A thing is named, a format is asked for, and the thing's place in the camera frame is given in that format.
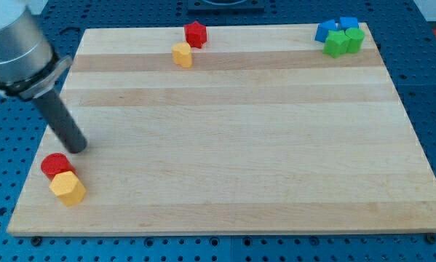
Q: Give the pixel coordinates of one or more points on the yellow hexagon block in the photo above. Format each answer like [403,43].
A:
[67,187]

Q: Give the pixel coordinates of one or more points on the red star block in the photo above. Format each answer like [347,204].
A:
[195,34]

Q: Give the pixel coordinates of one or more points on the blue pentagon block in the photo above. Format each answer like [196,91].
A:
[323,30]

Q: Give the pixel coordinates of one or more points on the red circle block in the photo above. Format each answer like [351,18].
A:
[55,164]

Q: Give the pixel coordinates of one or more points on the blue cube block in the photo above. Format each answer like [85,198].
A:
[348,22]

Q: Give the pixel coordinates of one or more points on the yellow heart block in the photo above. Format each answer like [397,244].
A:
[182,55]

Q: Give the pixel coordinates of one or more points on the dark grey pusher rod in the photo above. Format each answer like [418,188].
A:
[52,108]

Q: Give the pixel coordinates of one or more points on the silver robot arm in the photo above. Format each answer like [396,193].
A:
[29,68]

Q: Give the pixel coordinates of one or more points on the green star block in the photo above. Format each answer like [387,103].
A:
[336,43]

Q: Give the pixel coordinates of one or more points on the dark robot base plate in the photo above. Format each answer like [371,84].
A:
[224,5]

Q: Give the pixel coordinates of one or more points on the light wooden board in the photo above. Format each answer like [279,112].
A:
[264,134]

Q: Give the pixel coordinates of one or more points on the green cylinder block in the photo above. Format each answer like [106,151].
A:
[356,37]

